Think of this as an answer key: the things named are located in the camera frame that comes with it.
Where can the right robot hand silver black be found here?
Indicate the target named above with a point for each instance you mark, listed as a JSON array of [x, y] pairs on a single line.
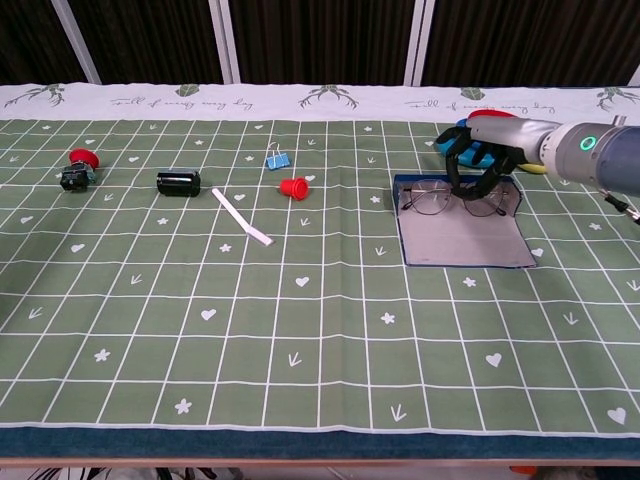
[[505, 135]]

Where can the wire-rimmed eyeglasses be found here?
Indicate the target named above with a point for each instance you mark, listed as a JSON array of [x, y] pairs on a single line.
[[432, 197]]

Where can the blue glasses case grey lining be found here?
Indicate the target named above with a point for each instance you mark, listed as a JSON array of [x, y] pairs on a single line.
[[450, 240]]

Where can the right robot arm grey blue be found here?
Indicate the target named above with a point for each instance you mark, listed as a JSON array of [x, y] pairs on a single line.
[[600, 150]]

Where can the red wooden disc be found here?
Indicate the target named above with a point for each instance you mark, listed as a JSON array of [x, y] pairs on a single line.
[[487, 114]]

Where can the yellow-green wooden disc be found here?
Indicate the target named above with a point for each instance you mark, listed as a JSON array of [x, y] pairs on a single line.
[[532, 169]]

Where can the blue wooden disc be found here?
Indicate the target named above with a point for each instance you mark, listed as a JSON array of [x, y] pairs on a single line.
[[462, 145]]

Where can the small red push button cap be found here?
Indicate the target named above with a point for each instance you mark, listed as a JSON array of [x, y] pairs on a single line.
[[295, 188]]

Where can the blue binder clip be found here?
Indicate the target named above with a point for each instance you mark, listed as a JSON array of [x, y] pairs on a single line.
[[278, 161]]

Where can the green checkered tablecloth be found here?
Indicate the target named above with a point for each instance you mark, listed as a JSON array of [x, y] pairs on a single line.
[[300, 325]]

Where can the white plastic strip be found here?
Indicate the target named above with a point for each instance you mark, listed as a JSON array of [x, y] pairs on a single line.
[[233, 210]]

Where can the black cylindrical ferrite core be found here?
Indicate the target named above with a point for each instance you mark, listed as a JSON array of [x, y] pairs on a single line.
[[177, 183]]

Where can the dark teal table underlay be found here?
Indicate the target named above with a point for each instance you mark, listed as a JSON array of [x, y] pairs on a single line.
[[300, 442]]

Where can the red emergency stop button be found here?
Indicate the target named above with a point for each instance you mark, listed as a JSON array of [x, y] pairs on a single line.
[[82, 157]]

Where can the white partition post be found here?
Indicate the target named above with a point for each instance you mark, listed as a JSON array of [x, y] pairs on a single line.
[[225, 50], [76, 45], [419, 45], [636, 77]]

